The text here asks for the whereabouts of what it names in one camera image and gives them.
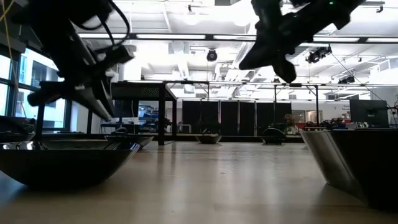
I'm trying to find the black ceiling spotlight cluster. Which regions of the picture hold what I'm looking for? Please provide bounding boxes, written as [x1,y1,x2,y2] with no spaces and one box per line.
[306,45,333,65]
[338,75,356,85]

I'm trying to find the overhead light bar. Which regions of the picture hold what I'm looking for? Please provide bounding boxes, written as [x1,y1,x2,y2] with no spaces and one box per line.
[77,32,398,44]

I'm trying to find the black looped cable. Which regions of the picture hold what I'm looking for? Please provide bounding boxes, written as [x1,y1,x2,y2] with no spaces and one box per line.
[262,127,287,146]

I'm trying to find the person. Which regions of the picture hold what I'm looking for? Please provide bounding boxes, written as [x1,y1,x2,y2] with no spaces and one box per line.
[283,113,300,135]

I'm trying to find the black computer monitor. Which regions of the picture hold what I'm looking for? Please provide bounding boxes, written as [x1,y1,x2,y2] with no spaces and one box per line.
[113,100,140,118]
[349,99,389,128]

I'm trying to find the white ring pendant lamp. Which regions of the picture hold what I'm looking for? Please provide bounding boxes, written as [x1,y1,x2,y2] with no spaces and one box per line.
[182,11,200,26]

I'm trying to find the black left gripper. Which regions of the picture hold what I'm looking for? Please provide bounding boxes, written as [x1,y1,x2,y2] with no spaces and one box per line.
[27,40,137,107]

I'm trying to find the black perforated metal shelf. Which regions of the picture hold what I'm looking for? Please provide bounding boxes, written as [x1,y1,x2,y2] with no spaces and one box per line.
[34,81,178,146]

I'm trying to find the black metal frame stand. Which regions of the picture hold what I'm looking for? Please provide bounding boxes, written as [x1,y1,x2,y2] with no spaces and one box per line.
[273,82,320,125]

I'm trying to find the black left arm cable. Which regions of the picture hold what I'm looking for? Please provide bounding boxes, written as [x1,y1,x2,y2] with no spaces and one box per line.
[76,0,131,49]

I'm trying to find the large office window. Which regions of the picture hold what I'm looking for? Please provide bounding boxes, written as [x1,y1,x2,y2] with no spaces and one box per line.
[0,48,74,131]

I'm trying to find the black wide shallow mini plate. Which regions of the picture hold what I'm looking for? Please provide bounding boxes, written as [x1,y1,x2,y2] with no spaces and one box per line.
[0,140,141,190]

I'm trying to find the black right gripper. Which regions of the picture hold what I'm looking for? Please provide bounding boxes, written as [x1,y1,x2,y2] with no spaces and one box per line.
[238,0,336,83]

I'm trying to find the black room divider panels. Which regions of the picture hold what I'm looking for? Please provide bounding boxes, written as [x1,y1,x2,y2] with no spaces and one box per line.
[182,100,293,137]

